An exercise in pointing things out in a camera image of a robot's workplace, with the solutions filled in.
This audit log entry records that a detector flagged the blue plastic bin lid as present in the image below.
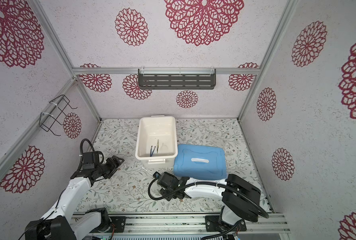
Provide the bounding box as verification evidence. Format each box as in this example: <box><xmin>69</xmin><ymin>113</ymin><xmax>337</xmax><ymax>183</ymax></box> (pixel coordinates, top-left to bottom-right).
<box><xmin>173</xmin><ymin>144</ymin><xmax>228</xmax><ymax>180</ymax></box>

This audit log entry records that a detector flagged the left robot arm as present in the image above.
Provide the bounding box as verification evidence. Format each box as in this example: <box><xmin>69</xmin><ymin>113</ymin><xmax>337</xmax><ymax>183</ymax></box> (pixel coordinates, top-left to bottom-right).
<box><xmin>20</xmin><ymin>139</ymin><xmax>124</xmax><ymax>240</ymax></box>

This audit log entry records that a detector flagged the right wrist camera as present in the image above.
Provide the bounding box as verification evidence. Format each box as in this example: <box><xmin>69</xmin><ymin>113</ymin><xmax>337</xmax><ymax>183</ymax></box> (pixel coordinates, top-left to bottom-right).
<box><xmin>153</xmin><ymin>172</ymin><xmax>161</xmax><ymax>179</ymax></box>

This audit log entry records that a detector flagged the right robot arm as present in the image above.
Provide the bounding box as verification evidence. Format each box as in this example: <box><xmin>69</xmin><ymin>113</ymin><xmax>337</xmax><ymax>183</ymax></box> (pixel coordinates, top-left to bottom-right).
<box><xmin>147</xmin><ymin>172</ymin><xmax>270</xmax><ymax>240</ymax></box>

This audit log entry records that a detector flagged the black wire wall rack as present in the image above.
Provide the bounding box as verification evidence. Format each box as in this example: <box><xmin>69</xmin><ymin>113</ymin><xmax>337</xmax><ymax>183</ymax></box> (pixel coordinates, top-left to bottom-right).
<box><xmin>38</xmin><ymin>95</ymin><xmax>77</xmax><ymax>137</ymax></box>

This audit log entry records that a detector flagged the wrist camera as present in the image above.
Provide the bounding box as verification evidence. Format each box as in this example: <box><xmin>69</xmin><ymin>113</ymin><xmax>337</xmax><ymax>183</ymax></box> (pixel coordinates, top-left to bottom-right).
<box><xmin>153</xmin><ymin>172</ymin><xmax>161</xmax><ymax>179</ymax></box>
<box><xmin>81</xmin><ymin>151</ymin><xmax>104</xmax><ymax>170</ymax></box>

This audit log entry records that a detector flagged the grey wall shelf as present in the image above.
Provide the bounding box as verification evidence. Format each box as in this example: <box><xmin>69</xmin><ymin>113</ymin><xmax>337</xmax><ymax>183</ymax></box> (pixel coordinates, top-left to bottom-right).
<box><xmin>137</xmin><ymin>69</ymin><xmax>217</xmax><ymax>90</ymax></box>

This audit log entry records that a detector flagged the white plastic storage bin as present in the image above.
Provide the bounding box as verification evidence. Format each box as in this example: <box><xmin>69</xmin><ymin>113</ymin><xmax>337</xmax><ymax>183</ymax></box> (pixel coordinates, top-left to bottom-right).
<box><xmin>135</xmin><ymin>116</ymin><xmax>178</xmax><ymax>169</ymax></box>

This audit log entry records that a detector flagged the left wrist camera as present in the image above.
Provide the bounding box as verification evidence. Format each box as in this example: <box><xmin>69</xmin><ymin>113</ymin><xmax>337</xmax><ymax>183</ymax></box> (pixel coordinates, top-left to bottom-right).
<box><xmin>81</xmin><ymin>151</ymin><xmax>104</xmax><ymax>170</ymax></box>

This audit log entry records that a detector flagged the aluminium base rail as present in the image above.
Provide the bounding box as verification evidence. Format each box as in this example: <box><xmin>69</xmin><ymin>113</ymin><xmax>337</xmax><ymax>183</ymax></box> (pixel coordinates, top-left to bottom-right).
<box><xmin>39</xmin><ymin>212</ymin><xmax>291</xmax><ymax>238</ymax></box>

